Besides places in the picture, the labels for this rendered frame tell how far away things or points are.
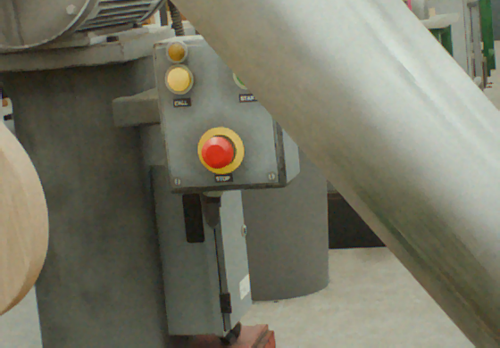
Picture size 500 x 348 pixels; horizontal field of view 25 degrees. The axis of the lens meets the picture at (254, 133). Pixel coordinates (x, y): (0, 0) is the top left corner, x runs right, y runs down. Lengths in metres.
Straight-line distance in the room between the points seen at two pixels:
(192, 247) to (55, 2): 0.43
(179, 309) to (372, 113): 1.16
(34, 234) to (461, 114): 0.71
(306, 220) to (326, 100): 3.65
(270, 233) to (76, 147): 2.56
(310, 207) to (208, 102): 2.82
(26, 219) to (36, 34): 0.38
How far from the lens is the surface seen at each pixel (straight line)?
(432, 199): 0.62
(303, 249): 4.28
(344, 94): 0.62
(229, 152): 1.44
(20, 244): 1.26
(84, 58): 1.60
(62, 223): 1.75
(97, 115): 1.69
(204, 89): 1.46
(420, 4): 5.95
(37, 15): 1.55
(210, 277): 1.72
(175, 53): 1.46
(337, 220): 4.96
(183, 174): 1.48
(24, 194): 1.24
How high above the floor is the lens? 1.19
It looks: 8 degrees down
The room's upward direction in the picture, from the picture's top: 6 degrees counter-clockwise
